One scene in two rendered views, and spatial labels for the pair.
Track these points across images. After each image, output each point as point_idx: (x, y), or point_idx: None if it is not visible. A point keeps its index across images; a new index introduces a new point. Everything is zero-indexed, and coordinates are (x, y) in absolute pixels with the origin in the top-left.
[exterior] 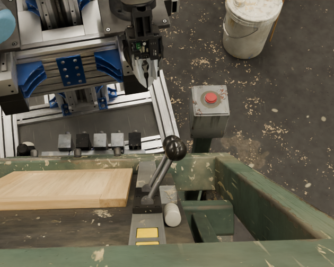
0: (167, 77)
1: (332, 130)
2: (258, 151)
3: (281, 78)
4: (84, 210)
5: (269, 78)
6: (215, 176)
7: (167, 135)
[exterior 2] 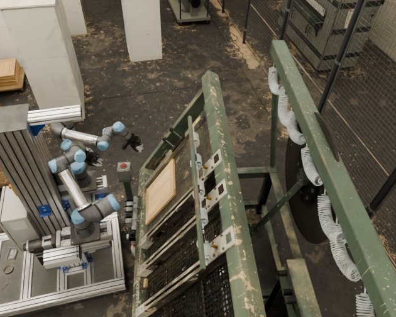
0: None
1: (110, 168)
2: (116, 193)
3: None
4: (176, 165)
5: None
6: (150, 168)
7: (110, 217)
